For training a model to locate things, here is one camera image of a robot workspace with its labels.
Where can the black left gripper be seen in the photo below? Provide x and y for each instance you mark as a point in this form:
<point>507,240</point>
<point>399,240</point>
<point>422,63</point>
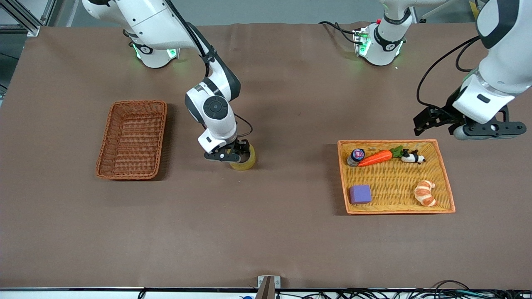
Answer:
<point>445,111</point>

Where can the white table edge rail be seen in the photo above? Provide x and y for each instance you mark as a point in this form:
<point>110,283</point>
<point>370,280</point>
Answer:
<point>83,294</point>

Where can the metal table edge bracket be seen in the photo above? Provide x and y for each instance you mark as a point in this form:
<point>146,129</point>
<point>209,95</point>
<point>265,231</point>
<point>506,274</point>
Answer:
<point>268,286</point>

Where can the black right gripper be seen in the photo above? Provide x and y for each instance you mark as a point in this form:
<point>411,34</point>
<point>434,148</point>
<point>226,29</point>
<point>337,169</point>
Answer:
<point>240,147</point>

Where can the toy croissant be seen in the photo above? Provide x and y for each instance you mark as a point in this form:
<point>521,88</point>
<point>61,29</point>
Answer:
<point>424,193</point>

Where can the aluminium frame profile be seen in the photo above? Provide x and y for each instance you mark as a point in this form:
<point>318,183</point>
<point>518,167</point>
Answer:
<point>25,20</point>

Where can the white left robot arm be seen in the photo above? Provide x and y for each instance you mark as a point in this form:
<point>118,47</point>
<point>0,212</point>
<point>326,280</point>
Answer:
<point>503,70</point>

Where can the yellow wicker basket orange rim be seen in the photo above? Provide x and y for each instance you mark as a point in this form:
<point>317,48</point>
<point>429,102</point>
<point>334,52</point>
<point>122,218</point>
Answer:
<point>390,182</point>

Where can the yellow packing tape roll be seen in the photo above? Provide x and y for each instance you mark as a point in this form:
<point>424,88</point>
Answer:
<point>245,165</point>

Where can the brown table cloth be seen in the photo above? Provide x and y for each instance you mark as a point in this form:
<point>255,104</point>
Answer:
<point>291,232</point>

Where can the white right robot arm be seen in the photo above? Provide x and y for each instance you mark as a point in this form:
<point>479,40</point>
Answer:
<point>216,110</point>

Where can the orange toy carrot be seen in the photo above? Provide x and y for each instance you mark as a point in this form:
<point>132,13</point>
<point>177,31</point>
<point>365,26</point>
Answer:
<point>376,158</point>

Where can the toy panda figure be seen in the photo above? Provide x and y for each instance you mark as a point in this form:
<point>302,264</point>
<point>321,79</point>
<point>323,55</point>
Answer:
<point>411,157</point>

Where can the purple foam cube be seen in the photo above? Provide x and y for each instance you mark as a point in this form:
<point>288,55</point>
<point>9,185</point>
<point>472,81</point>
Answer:
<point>360,194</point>

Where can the small jar pink blue lid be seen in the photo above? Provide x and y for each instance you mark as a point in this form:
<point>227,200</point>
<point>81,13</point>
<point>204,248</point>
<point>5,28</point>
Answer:
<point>356,155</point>

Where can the brown wicker basket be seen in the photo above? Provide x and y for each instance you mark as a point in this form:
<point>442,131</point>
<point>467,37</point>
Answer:
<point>133,141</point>

